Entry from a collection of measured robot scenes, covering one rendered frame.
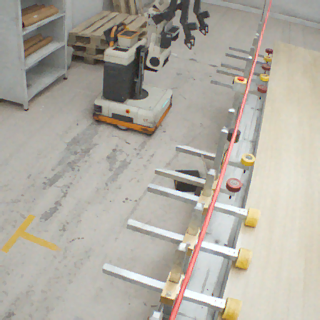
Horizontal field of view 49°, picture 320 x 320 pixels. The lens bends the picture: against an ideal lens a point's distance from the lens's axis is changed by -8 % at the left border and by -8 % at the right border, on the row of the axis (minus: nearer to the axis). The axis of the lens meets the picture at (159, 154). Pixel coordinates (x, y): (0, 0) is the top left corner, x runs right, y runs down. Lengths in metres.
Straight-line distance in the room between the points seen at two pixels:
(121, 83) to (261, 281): 2.53
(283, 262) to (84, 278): 1.39
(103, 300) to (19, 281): 0.57
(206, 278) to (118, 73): 2.28
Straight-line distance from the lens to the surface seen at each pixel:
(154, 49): 3.53
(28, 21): 4.02
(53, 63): 4.88
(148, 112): 3.61
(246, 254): 1.51
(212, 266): 1.89
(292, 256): 1.69
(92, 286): 2.51
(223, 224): 2.10
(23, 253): 2.72
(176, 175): 1.96
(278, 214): 1.84
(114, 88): 3.66
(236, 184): 1.92
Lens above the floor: 2.10
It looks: 37 degrees down
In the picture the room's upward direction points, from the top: 7 degrees clockwise
